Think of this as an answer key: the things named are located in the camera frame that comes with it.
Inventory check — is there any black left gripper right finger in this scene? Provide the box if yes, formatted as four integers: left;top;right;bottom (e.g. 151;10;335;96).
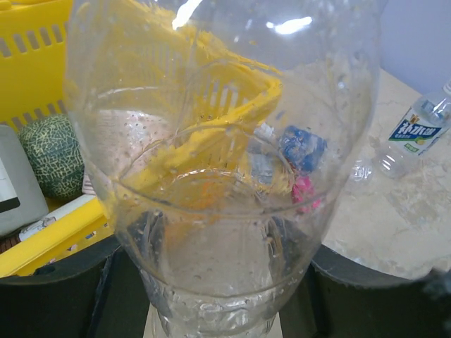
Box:
279;246;450;337

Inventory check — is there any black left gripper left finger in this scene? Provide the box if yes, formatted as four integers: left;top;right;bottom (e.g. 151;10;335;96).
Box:
1;243;149;337

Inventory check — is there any clear bottle blue label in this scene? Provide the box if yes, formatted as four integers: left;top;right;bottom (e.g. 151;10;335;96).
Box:
253;123;374;184

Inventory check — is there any clear unlabelled plastic bottle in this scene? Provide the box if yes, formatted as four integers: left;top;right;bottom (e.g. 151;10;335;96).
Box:
65;1;380;337

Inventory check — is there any clear bottle white green label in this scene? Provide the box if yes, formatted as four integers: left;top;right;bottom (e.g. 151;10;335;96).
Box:
375;82;450;179

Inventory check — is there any pink cardboard box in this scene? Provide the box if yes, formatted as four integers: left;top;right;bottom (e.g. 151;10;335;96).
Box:
291;176;321;214

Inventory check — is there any grey box with label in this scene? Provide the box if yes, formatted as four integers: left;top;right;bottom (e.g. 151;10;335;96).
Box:
1;125;49;237

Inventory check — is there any green round item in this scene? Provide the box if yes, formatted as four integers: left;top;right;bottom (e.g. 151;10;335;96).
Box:
18;114;85;201

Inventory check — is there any yellow plastic shopping basket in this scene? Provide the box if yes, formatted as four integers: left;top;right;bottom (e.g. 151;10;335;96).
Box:
1;1;282;277

